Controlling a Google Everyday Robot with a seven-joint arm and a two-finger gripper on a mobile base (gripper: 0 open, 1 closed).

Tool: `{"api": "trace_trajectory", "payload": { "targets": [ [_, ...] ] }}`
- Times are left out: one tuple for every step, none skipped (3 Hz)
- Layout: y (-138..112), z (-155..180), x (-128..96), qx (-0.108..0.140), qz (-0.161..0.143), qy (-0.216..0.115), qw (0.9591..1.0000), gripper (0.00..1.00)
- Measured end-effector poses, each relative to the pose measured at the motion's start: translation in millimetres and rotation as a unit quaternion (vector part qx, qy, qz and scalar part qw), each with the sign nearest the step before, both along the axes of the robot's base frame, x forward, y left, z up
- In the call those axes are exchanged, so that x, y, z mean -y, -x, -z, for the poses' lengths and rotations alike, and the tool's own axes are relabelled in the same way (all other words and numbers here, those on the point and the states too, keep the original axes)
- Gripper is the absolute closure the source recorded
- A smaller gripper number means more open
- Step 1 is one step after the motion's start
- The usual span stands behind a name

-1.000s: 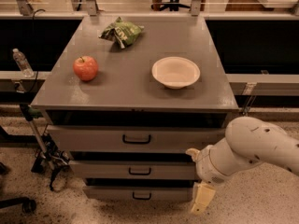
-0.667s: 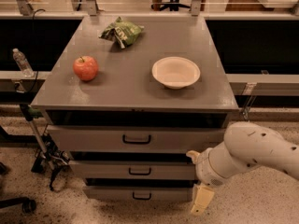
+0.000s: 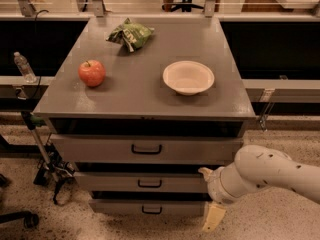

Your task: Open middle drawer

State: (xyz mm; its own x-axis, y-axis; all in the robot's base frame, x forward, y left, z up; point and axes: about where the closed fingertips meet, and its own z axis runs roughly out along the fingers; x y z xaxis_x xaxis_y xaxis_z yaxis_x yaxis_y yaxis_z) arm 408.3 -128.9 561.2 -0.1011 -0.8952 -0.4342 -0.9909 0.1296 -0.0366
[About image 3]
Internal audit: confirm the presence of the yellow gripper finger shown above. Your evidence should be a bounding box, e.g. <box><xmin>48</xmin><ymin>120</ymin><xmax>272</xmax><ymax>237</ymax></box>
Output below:
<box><xmin>202</xmin><ymin>201</ymin><xmax>226</xmax><ymax>232</ymax></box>
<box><xmin>198</xmin><ymin>167</ymin><xmax>213</xmax><ymax>182</ymax></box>

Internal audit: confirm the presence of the white paper bowl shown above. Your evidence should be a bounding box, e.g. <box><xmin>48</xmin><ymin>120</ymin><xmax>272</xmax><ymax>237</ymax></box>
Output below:
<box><xmin>162</xmin><ymin>61</ymin><xmax>215</xmax><ymax>96</ymax></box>

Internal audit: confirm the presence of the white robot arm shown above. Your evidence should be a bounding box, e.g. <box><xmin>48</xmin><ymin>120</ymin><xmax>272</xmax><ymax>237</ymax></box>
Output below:
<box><xmin>198</xmin><ymin>145</ymin><xmax>320</xmax><ymax>232</ymax></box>

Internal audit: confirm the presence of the metal clamp bracket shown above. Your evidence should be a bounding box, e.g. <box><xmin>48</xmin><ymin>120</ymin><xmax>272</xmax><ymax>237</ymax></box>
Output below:
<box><xmin>258</xmin><ymin>89</ymin><xmax>275</xmax><ymax>131</ymax></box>

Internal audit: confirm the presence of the clear plastic water bottle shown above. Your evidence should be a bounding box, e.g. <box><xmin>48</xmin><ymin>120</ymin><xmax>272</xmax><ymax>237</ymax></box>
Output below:
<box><xmin>14</xmin><ymin>52</ymin><xmax>37</xmax><ymax>83</ymax></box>

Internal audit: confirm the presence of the green handled floor tool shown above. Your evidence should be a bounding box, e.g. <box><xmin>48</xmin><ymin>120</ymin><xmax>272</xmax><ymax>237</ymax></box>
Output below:
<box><xmin>21</xmin><ymin>112</ymin><xmax>75</xmax><ymax>205</ymax></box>

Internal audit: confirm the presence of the grey drawer cabinet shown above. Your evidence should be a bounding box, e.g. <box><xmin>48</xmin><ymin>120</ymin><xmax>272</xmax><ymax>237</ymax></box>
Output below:
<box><xmin>34</xmin><ymin>16</ymin><xmax>255</xmax><ymax>202</ymax></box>

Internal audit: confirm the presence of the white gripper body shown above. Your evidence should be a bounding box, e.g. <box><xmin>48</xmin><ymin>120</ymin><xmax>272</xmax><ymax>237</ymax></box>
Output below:
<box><xmin>206</xmin><ymin>167</ymin><xmax>236</xmax><ymax>205</ymax></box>

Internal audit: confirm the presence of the grey top drawer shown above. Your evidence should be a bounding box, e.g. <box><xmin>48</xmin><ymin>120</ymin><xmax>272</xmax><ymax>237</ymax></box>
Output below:
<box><xmin>52</xmin><ymin>134</ymin><xmax>243</xmax><ymax>165</ymax></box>

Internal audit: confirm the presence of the red apple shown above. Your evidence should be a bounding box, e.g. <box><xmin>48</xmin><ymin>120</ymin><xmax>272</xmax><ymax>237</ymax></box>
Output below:
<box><xmin>78</xmin><ymin>60</ymin><xmax>106</xmax><ymax>87</ymax></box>

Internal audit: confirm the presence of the black office chair base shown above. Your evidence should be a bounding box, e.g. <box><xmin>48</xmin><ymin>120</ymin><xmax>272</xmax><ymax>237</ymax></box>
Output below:
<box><xmin>0</xmin><ymin>174</ymin><xmax>39</xmax><ymax>228</ymax></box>

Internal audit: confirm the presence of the green chip bag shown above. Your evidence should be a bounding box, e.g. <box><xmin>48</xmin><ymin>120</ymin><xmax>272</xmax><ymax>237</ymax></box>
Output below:
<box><xmin>106</xmin><ymin>18</ymin><xmax>154</xmax><ymax>53</ymax></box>

